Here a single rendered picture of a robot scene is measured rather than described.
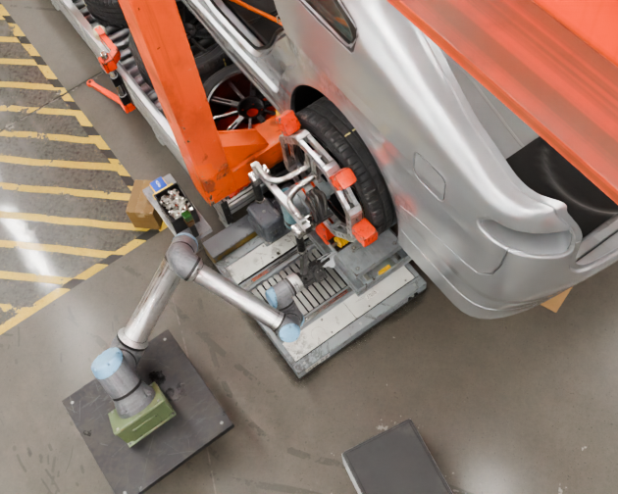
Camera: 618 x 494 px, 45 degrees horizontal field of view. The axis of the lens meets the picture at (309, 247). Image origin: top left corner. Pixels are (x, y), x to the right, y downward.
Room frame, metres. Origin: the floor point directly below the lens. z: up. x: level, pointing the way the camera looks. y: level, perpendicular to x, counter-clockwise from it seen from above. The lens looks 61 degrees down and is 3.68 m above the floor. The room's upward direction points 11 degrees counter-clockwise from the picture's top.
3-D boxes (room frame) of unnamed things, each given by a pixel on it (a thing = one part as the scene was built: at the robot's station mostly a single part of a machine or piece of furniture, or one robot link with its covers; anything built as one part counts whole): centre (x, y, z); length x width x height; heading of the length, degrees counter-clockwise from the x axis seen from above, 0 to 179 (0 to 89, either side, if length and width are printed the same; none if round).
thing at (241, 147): (2.33, 0.10, 0.69); 0.52 x 0.17 x 0.35; 116
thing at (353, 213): (1.86, -0.10, 0.85); 0.54 x 0.07 x 0.54; 26
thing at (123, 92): (3.22, 0.94, 0.30); 0.09 x 0.05 x 0.50; 26
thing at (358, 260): (1.93, -0.26, 0.32); 0.40 x 0.30 x 0.28; 26
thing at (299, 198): (1.83, -0.04, 0.85); 0.21 x 0.14 x 0.14; 116
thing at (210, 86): (2.69, 0.16, 0.39); 0.66 x 0.66 x 0.24
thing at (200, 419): (1.16, 0.90, 0.15); 0.60 x 0.60 x 0.30; 26
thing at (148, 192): (2.15, 0.63, 0.44); 0.43 x 0.17 x 0.03; 26
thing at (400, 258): (1.93, -0.26, 0.13); 0.50 x 0.36 x 0.10; 26
